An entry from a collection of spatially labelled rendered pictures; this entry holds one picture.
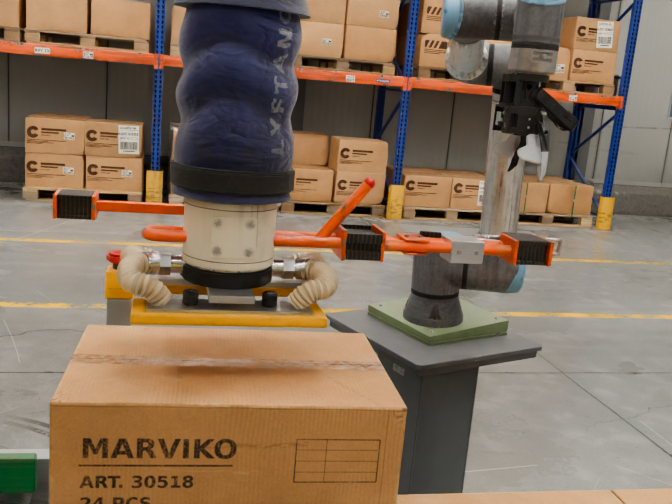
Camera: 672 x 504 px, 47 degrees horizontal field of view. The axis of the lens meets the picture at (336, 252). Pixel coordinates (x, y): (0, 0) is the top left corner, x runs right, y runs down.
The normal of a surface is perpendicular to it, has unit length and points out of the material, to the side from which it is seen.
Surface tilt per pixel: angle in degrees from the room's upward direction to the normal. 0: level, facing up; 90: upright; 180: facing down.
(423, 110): 90
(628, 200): 90
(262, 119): 74
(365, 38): 87
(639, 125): 90
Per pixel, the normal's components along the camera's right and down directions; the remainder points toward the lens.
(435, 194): 0.22, 0.24
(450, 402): 0.54, 0.22
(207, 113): -0.50, -0.08
